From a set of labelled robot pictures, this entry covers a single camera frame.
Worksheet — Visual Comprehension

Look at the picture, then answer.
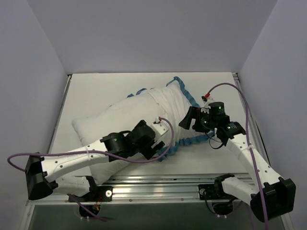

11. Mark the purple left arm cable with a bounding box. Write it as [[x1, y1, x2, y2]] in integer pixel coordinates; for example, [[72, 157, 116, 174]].
[[7, 117, 175, 221]]

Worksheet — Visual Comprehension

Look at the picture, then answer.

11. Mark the aluminium rail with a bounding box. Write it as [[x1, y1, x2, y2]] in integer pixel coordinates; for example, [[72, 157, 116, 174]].
[[232, 73, 270, 166], [50, 74, 72, 144]]

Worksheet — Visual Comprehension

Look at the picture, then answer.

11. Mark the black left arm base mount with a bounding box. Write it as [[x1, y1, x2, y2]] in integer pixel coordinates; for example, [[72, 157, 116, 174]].
[[68, 185, 113, 203]]

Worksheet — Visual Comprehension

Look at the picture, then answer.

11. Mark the blue houndstooth pillow with pillowcase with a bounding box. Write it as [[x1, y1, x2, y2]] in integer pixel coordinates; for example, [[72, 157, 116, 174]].
[[127, 77, 209, 161]]

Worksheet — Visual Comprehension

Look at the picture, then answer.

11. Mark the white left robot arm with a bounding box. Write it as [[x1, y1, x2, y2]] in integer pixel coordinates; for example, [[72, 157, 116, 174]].
[[25, 120, 169, 201]]

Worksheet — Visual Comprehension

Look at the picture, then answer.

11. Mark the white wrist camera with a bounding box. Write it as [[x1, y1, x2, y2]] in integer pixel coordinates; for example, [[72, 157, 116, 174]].
[[150, 117, 169, 139], [201, 95, 215, 114]]

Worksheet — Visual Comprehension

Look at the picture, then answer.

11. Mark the aluminium right side rail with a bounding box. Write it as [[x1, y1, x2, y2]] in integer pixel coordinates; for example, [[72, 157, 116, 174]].
[[232, 73, 270, 166]]

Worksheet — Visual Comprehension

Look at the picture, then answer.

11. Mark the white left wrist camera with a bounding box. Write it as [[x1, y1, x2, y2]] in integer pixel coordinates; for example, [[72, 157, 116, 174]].
[[150, 117, 169, 139]]

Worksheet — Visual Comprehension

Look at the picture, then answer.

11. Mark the aluminium front rail frame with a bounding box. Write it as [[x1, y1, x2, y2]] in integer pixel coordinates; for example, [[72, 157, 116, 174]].
[[26, 172, 255, 201]]

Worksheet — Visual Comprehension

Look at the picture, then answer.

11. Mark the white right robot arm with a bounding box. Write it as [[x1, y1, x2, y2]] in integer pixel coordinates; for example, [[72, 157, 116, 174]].
[[179, 102, 296, 222]]

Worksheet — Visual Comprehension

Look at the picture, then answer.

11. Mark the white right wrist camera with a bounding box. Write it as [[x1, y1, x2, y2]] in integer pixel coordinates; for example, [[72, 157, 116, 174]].
[[201, 95, 215, 114]]

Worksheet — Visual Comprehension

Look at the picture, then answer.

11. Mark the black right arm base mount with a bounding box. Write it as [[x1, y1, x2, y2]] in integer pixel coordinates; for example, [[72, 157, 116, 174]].
[[198, 184, 237, 200]]

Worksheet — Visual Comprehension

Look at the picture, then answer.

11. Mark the white pillow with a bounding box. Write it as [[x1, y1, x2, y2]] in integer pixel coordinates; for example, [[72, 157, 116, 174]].
[[71, 93, 165, 185]]

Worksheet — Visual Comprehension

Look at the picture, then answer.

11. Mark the aluminium left side rail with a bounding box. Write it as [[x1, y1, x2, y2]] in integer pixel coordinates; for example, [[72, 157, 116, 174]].
[[50, 74, 72, 144]]

